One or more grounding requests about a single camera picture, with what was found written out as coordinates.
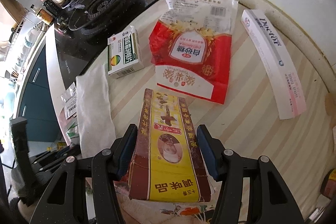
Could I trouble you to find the black gas stove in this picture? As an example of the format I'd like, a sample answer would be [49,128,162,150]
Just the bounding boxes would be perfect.
[54,0,159,88]

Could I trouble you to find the green white medicine box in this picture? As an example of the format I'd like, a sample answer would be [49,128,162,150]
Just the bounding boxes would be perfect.
[108,26,144,79]

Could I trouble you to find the white cloth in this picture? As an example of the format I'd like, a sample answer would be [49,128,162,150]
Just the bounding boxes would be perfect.
[76,65,116,158]

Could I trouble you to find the yellow brown seasoning box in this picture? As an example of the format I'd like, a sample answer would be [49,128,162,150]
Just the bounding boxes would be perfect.
[129,89,211,203]

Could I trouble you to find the red white sugar bag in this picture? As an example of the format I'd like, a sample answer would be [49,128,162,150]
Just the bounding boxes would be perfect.
[149,0,238,104]

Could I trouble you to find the small silver sachet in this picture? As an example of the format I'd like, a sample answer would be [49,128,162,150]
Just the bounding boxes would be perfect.
[61,83,77,119]

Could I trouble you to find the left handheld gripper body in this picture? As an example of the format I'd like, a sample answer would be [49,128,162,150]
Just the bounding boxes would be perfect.
[10,117,80,206]

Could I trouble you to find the long white toothpaste box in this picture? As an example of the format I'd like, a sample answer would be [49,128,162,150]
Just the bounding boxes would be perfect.
[241,9,306,120]

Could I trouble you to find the teal cabinet doors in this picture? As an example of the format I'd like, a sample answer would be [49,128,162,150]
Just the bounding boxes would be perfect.
[19,48,60,142]

